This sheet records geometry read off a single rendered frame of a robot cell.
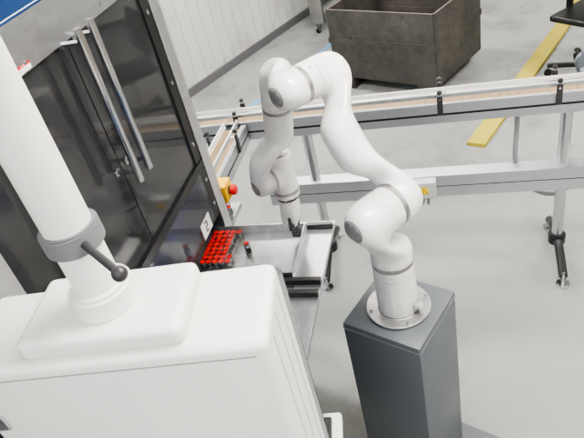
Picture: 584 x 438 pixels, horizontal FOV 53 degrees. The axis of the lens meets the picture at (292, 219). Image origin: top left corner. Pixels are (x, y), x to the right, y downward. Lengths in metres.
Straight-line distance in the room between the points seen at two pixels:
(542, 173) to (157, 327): 2.30
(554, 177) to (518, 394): 0.98
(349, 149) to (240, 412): 0.77
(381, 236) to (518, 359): 1.42
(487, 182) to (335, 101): 1.50
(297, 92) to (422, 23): 3.14
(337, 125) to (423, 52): 3.18
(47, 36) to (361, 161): 0.78
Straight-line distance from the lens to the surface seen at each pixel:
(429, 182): 2.85
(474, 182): 2.91
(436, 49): 4.58
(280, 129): 1.74
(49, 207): 0.82
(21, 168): 0.80
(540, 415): 2.63
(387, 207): 1.50
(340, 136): 1.50
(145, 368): 0.91
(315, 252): 2.01
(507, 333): 2.88
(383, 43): 4.79
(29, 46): 1.36
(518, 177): 2.92
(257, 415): 0.97
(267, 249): 2.07
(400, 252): 1.58
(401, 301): 1.71
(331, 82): 1.53
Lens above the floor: 2.16
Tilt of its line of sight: 36 degrees down
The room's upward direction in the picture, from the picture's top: 14 degrees counter-clockwise
